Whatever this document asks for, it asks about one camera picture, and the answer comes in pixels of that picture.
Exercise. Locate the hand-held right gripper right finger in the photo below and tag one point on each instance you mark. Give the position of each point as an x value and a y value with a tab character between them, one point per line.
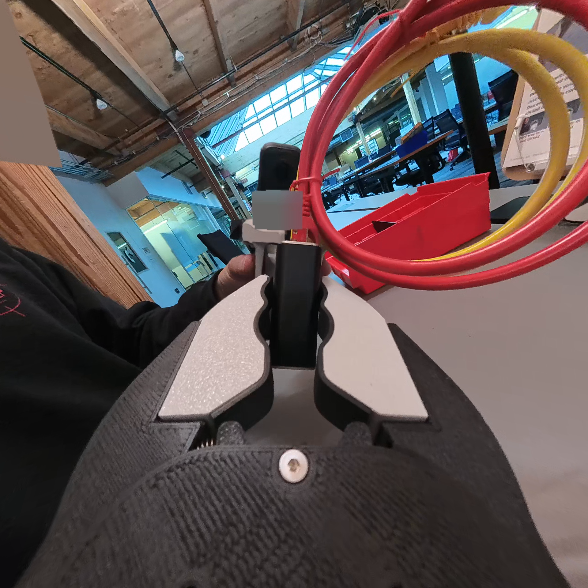
372	363

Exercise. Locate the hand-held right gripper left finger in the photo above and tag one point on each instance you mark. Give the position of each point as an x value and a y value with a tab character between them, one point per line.
216	363

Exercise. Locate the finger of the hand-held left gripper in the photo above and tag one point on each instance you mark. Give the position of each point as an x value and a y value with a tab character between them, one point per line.
266	235

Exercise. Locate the black port adapter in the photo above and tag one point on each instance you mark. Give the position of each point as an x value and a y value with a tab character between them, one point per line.
294	312

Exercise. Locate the person's left forearm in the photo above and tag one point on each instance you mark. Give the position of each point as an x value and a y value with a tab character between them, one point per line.
160	317

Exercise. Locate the person's left hand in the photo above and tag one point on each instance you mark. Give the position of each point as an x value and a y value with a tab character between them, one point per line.
236	275

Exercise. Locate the black office chair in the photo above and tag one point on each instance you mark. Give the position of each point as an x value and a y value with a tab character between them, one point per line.
216	246

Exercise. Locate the white desk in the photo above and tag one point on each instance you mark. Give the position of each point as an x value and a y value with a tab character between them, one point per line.
353	206

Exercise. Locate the black bin divider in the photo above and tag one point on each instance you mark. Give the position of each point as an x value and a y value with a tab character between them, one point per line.
383	226

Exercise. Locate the blue storage bin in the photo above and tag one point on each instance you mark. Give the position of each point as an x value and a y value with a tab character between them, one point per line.
411	146

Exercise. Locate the wood-top office desk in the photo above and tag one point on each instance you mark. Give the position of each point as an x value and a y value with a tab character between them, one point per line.
427	140

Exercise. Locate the red plastic bin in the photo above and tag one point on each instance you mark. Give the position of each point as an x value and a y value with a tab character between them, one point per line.
436	216

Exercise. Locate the person's black sweatshirt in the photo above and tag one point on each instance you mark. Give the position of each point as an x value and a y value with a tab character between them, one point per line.
46	367

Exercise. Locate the black pole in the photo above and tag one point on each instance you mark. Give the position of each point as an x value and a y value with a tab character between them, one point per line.
473	115

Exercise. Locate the black flat pad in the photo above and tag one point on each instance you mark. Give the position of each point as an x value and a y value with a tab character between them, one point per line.
510	211

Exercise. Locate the printed instruction sheet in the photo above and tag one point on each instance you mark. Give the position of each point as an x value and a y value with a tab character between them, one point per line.
528	105

